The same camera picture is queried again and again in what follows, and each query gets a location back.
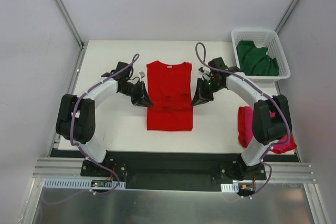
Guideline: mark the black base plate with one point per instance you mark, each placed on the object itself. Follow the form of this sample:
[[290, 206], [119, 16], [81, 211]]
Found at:
[[179, 171]]

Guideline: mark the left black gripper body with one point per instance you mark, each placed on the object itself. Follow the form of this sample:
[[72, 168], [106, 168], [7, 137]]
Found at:
[[138, 94]]

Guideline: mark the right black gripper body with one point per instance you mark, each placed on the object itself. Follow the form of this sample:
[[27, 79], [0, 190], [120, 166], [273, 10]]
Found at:
[[203, 91]]

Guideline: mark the green t shirt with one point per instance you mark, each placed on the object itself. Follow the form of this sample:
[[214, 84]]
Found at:
[[255, 61]]

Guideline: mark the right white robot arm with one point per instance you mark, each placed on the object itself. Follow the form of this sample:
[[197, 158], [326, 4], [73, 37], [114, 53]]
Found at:
[[271, 117]]

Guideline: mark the aluminium rail frame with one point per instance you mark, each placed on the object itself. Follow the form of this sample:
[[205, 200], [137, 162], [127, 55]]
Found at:
[[288, 195]]

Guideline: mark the left white cable duct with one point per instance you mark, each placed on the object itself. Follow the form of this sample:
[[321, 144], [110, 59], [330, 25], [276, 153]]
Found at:
[[68, 183]]

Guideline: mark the red t shirt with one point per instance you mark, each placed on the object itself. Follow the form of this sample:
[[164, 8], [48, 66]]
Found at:
[[241, 129], [169, 88]]

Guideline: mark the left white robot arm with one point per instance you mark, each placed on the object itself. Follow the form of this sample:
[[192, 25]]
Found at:
[[76, 119]]

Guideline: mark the right white cable duct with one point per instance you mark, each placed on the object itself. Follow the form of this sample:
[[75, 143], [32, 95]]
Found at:
[[230, 188]]

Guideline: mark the white plastic basket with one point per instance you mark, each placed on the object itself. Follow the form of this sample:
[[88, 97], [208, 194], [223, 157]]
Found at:
[[263, 38]]

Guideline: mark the white cable duct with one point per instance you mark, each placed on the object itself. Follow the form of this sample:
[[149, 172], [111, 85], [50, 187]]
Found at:
[[68, 183], [230, 188]]

